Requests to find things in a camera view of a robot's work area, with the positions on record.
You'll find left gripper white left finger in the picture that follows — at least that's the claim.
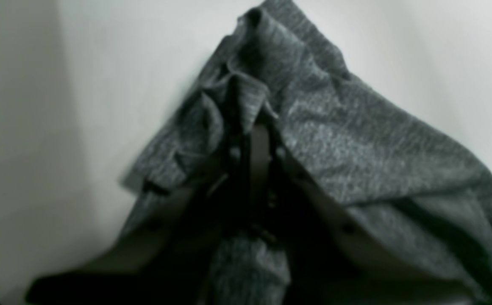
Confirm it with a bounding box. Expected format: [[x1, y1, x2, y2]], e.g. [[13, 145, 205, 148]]
[[25, 146, 250, 305]]

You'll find dark grey t-shirt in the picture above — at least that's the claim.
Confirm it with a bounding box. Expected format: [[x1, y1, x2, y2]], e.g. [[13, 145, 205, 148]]
[[122, 0, 492, 305]]

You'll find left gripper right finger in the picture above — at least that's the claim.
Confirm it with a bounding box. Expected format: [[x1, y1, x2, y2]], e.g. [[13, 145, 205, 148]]
[[250, 124, 474, 305]]

